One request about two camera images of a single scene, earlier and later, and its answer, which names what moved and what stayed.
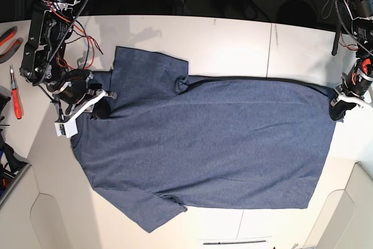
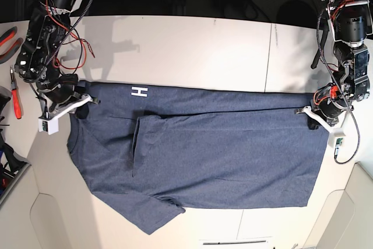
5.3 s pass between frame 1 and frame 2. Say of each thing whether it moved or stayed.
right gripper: moved
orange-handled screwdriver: stayed
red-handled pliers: stayed
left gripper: moved
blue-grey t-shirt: moved
